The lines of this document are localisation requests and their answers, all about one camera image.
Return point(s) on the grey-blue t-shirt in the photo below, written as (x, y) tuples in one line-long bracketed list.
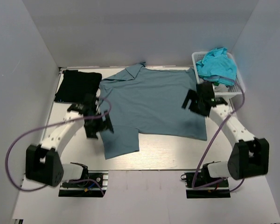
[(141, 100)]

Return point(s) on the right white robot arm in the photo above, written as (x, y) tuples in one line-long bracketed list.
[(249, 156)]

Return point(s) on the white plastic laundry basket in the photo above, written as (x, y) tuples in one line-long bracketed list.
[(232, 91)]

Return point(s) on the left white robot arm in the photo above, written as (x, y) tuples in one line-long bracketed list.
[(43, 161)]

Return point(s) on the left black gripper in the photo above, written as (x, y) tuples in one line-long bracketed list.
[(91, 132)]

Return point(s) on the grey t-shirt in basket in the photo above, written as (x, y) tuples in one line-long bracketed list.
[(221, 88)]

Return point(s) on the turquoise t-shirt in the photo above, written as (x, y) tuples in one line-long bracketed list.
[(217, 67)]

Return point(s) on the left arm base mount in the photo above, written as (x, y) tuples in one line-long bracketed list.
[(95, 186)]

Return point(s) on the folded black t-shirt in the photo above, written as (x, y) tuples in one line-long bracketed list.
[(76, 85)]

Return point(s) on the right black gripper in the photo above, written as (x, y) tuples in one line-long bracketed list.
[(191, 95)]

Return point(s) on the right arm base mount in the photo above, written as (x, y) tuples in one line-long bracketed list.
[(205, 187)]

